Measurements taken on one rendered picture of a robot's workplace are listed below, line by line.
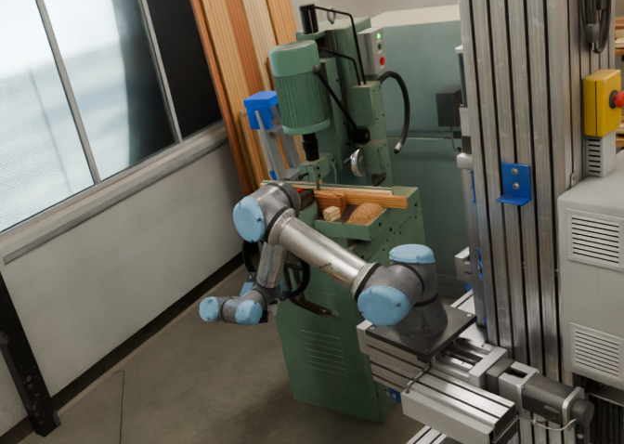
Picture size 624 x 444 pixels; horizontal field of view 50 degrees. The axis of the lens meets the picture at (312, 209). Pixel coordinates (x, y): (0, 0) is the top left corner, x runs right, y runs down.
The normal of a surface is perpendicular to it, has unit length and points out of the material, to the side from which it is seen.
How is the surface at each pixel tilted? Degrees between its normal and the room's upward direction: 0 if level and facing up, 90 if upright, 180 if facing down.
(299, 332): 90
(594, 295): 90
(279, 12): 86
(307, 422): 0
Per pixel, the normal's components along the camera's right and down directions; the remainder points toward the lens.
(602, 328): -0.72, 0.38
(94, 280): 0.84, 0.07
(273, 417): -0.18, -0.91
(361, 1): -0.52, 0.41
